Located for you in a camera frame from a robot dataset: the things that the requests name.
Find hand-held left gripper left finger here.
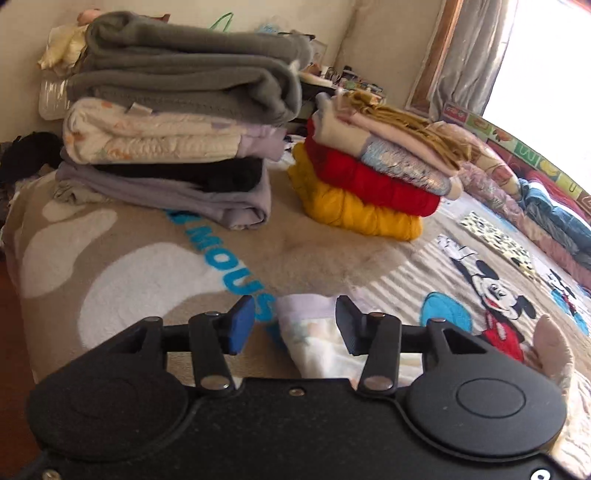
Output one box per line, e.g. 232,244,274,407
98,295,257,398

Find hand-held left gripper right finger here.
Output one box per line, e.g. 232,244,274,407
335,295,489,398

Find white floral quilted pants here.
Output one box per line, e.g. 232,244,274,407
276,295,578,402

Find black clothes pile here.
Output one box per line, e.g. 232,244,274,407
0,131,63,190

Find cartoon mouse printed blanket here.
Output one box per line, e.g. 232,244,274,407
0,152,591,467

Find yellow knitted garment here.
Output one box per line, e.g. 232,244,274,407
287,142,423,241

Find lilac grey folded garment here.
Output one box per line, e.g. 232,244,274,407
53,159,273,230

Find red knitted garment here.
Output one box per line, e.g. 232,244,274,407
302,117,441,217

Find black folded garment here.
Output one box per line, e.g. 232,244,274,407
88,157,264,195

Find silver lilac shiny garment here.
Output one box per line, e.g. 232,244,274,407
360,137,453,197

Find pink floral quilt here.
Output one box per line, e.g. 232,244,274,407
459,161,591,278

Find white quilted floral garment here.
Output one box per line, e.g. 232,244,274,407
62,98,289,165

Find beige floral pillow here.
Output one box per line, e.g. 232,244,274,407
434,121,522,199

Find blue quilt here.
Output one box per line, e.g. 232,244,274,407
517,178,591,252

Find cluttered side table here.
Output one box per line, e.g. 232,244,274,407
300,39,386,100

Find dark red pillow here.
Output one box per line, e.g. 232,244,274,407
522,167,591,204

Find colourful alphabet mat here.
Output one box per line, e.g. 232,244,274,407
443,102,591,213

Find grey fleece blanket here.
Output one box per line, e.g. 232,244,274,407
67,11,315,125

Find clear plastic bagged bedding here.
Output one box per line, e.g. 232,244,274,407
38,76,75,121

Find grey patterned curtain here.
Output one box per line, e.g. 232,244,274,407
429,0,518,121

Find cream satin pillow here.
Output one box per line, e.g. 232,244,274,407
37,23,90,75

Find wooden window frame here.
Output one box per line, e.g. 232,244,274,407
406,0,465,116

